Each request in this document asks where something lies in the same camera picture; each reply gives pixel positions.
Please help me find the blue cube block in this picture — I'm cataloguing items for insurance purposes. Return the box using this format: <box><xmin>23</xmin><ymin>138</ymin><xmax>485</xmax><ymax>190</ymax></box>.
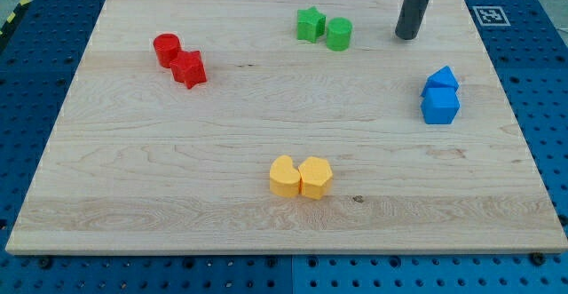
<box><xmin>421</xmin><ymin>87</ymin><xmax>461</xmax><ymax>124</ymax></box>

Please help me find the light wooden board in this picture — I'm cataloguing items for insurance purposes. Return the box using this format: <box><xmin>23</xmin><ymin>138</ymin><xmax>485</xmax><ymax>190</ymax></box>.
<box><xmin>6</xmin><ymin>0</ymin><xmax>567</xmax><ymax>256</ymax></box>

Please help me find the yellow heart block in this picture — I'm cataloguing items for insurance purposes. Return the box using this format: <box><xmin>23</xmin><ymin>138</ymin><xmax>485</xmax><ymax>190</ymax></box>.
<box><xmin>269</xmin><ymin>155</ymin><xmax>301</xmax><ymax>198</ymax></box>

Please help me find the yellow hexagon block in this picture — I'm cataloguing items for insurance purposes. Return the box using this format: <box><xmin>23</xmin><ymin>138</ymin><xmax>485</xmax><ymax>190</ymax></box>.
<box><xmin>298</xmin><ymin>156</ymin><xmax>333</xmax><ymax>200</ymax></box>

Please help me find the green star block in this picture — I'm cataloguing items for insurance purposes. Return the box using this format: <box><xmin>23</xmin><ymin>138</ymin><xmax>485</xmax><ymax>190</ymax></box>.
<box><xmin>296</xmin><ymin>6</ymin><xmax>327</xmax><ymax>43</ymax></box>

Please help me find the red star block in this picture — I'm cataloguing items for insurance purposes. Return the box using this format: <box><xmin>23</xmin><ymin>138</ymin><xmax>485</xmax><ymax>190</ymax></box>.
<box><xmin>170</xmin><ymin>51</ymin><xmax>207</xmax><ymax>89</ymax></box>

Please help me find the green cylinder block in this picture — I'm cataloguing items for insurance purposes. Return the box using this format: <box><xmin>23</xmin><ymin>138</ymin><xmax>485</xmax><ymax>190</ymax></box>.
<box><xmin>326</xmin><ymin>17</ymin><xmax>352</xmax><ymax>52</ymax></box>

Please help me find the red cylinder block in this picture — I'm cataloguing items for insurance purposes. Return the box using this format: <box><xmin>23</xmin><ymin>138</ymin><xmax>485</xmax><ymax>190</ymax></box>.
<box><xmin>153</xmin><ymin>33</ymin><xmax>181</xmax><ymax>68</ymax></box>

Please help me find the blue triangular block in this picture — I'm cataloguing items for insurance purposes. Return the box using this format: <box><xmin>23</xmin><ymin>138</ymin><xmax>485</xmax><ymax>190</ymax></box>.
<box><xmin>421</xmin><ymin>66</ymin><xmax>459</xmax><ymax>97</ymax></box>

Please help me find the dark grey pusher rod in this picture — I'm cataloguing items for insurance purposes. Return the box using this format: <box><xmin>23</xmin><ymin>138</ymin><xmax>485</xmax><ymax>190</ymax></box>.
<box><xmin>395</xmin><ymin>0</ymin><xmax>430</xmax><ymax>40</ymax></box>

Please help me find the white fiducial marker tag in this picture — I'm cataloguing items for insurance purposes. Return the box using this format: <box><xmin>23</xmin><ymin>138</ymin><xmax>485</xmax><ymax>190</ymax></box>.
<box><xmin>473</xmin><ymin>5</ymin><xmax>510</xmax><ymax>27</ymax></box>

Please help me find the black yellow hazard tape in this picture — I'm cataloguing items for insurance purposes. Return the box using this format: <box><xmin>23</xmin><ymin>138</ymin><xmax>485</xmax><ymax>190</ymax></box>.
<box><xmin>1</xmin><ymin>0</ymin><xmax>33</xmax><ymax>39</ymax></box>

